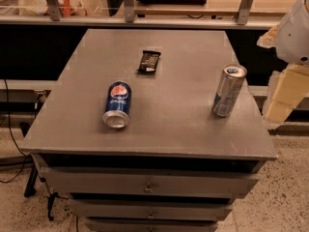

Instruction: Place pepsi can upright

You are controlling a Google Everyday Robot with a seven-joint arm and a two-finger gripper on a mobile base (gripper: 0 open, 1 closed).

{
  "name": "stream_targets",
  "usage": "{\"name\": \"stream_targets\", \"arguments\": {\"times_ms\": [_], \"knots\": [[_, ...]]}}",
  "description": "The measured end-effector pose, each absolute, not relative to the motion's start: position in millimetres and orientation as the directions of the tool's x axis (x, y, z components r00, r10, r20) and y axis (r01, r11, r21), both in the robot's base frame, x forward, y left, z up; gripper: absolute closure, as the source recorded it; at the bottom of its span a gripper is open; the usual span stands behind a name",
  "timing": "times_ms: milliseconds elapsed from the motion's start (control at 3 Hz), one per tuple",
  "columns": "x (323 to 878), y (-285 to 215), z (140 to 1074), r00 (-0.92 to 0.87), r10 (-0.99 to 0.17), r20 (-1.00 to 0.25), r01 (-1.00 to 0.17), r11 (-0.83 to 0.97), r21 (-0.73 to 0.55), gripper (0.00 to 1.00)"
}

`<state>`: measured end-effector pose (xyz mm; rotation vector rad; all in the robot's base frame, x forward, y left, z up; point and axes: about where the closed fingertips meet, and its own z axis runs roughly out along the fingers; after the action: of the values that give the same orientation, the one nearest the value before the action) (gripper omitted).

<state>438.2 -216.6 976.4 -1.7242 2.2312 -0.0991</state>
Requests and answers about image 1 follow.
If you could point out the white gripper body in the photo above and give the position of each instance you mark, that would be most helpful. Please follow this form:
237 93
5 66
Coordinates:
294 38

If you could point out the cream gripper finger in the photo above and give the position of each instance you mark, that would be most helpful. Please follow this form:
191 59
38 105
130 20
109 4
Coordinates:
285 91
268 39

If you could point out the blue pepsi can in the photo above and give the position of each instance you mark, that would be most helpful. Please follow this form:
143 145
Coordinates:
117 109

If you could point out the silver energy drink can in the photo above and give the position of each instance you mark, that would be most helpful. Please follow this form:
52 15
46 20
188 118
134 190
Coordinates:
231 80

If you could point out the black snack bar wrapper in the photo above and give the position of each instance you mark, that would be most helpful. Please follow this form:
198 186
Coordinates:
149 61

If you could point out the grey drawer cabinet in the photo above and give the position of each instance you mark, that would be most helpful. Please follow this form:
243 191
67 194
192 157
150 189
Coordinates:
197 163

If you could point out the top drawer brass knob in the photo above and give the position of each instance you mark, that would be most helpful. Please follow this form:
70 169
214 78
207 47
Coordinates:
148 188

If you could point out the drawer brass knob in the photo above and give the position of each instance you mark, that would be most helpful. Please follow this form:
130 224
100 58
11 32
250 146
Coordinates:
150 215
148 188

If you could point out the middle drawer brass knob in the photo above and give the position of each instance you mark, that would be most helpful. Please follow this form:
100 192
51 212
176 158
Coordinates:
150 215

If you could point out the orange white plastic bag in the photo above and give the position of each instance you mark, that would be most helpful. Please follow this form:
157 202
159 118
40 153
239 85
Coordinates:
39 7

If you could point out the black stand leg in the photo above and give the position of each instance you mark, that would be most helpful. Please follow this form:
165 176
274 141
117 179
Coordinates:
30 187

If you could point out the grey metal shelf rail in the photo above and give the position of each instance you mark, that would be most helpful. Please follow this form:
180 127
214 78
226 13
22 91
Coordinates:
119 22

